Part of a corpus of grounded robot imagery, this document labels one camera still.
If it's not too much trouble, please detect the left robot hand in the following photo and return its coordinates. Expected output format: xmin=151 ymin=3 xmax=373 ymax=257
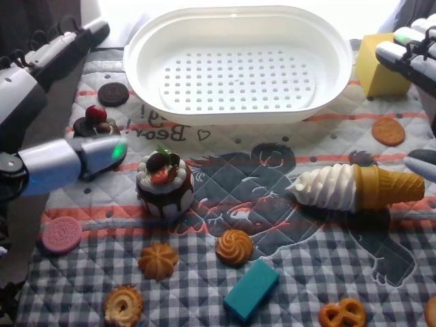
xmin=0 ymin=18 xmax=129 ymax=198

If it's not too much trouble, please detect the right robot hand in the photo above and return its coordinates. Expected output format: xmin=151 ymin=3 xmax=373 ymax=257
xmin=375 ymin=16 xmax=436 ymax=183

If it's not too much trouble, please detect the chocolate cake with cherry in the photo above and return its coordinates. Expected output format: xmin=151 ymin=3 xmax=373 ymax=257
xmin=72 ymin=104 xmax=123 ymax=138

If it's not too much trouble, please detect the cream cake with chocolate drip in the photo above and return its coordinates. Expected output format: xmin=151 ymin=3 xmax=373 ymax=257
xmin=135 ymin=144 xmax=196 ymax=219

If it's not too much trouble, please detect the toy ice cream cone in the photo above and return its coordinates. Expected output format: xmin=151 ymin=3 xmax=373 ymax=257
xmin=285 ymin=162 xmax=426 ymax=214

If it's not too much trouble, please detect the white perforated tray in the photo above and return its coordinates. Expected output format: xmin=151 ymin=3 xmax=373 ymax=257
xmin=123 ymin=5 xmax=355 ymax=126

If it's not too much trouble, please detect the yellow block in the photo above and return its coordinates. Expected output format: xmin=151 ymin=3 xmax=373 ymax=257
xmin=354 ymin=33 xmax=413 ymax=99

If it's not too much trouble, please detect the pink sandwich cookie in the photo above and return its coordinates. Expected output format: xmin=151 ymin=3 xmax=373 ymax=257
xmin=42 ymin=216 xmax=83 ymax=255

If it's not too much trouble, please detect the round tan biscuit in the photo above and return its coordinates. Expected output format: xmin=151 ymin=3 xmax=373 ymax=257
xmin=371 ymin=117 xmax=406 ymax=147

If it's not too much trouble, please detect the dark chocolate sandwich cookie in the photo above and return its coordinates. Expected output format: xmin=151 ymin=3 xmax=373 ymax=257
xmin=97 ymin=82 xmax=130 ymax=108

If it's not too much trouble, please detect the flower-shaped butter cookie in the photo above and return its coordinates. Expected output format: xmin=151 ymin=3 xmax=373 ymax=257
xmin=138 ymin=241 xmax=180 ymax=282

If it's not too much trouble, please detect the swirl butter cookie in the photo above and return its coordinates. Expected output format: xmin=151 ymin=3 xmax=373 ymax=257
xmin=215 ymin=228 xmax=255 ymax=267

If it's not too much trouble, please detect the teal block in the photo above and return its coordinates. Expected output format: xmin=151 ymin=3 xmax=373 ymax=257
xmin=223 ymin=258 xmax=281 ymax=323

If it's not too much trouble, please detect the grey quilt with bear print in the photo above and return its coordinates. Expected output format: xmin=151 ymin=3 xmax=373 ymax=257
xmin=15 ymin=39 xmax=436 ymax=327

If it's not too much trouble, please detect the pretzel butter cookie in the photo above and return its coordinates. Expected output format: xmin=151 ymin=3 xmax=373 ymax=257
xmin=317 ymin=298 xmax=367 ymax=327

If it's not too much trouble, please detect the ring butter cookie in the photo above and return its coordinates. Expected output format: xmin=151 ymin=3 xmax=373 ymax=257
xmin=104 ymin=285 xmax=144 ymax=327

